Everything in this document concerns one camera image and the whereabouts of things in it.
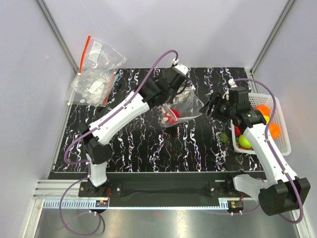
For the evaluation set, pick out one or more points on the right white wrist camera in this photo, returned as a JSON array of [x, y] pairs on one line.
[[231, 84]]

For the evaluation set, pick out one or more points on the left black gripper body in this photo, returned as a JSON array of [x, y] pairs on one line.
[[171, 96]]

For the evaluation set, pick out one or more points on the white plastic basket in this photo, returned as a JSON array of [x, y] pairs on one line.
[[282, 141]]

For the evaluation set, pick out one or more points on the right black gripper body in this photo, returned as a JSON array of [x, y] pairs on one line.
[[222, 109]]

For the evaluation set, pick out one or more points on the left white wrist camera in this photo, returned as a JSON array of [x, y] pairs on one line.
[[181, 68]]

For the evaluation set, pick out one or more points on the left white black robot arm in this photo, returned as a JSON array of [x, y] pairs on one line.
[[97, 147]]

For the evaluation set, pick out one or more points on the yellow bell pepper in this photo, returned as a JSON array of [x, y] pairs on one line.
[[266, 119]]

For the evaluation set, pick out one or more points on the green apple lower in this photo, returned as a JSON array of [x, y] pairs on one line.
[[243, 142]]

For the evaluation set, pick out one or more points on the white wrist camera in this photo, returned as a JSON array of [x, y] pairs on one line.
[[231, 84], [181, 68]]

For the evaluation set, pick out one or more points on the clear bag with coloured zippers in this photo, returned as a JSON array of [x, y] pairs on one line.
[[93, 87]]

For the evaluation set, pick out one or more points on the green plastic leaf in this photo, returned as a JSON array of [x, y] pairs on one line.
[[224, 138]]

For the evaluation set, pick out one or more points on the orange fruit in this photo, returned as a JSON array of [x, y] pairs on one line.
[[274, 130], [263, 109]]

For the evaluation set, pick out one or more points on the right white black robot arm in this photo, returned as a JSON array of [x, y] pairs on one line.
[[283, 190]]

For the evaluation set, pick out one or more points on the clear bag with white dots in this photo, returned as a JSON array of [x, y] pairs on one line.
[[186, 103]]

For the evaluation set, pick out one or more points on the clear bag with red zipper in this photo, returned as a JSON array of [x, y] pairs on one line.
[[99, 55]]

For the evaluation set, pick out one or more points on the orange fruit lower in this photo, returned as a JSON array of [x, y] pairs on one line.
[[274, 130]]

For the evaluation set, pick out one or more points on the orange fruit top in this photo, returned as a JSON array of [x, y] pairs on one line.
[[263, 109]]

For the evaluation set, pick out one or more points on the red apple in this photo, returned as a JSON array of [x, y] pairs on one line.
[[172, 116]]

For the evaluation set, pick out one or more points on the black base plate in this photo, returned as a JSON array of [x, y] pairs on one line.
[[163, 189]]

